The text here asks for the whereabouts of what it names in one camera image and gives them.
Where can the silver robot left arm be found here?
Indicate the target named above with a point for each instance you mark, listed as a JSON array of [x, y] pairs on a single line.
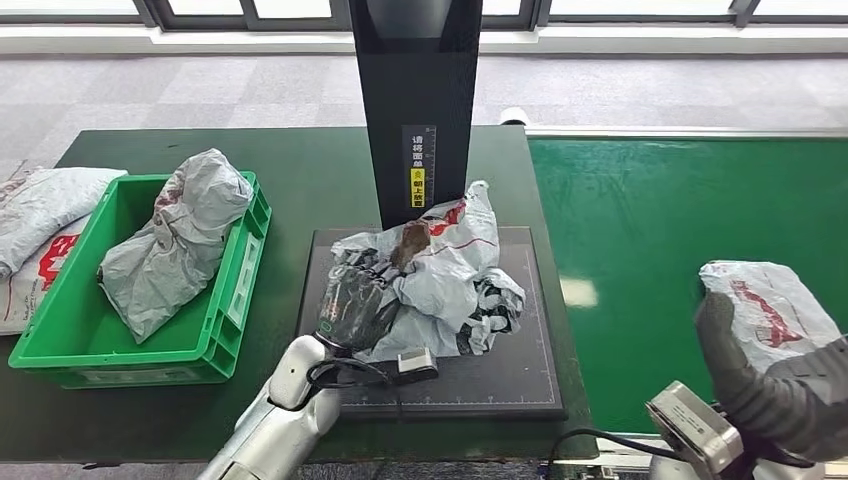
[[278, 424]]

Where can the grey poly bag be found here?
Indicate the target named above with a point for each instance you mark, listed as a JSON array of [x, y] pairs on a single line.
[[46, 208]]

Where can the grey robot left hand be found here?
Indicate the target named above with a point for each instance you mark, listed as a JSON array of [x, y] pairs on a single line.
[[354, 305]]

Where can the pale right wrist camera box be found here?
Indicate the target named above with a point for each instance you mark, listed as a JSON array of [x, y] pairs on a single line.
[[696, 424]]

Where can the black inbound scanner machine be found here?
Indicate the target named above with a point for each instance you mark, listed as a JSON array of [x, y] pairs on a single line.
[[517, 384]]

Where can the white window sill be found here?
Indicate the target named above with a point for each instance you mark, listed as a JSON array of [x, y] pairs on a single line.
[[199, 40]]

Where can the white parcel with torn label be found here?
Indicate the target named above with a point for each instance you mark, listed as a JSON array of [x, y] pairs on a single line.
[[450, 278]]

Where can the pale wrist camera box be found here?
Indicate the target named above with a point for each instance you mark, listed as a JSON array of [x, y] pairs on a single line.
[[416, 363], [696, 424]]

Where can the green conveyor belt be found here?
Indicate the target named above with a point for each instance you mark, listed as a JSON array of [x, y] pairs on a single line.
[[662, 232]]

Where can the white conveyor roller end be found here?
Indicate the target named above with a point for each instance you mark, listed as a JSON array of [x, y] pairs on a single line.
[[513, 116]]

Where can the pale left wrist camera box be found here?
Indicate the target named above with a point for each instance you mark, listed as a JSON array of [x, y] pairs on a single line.
[[416, 363]]

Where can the black yellow instruction sticker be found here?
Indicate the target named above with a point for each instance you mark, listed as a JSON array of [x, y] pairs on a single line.
[[418, 185]]

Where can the white parcel with red print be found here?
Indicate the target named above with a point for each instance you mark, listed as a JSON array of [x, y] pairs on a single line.
[[775, 305]]

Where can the plain grey poly parcel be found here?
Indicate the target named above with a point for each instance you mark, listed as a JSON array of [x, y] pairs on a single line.
[[192, 199]]

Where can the dark window frame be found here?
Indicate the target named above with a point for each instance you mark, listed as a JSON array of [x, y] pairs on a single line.
[[298, 21]]

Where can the green plastic crate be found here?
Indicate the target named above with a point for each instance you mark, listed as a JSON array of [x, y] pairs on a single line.
[[66, 324]]

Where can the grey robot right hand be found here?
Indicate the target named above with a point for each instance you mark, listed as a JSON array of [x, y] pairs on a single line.
[[795, 404]]

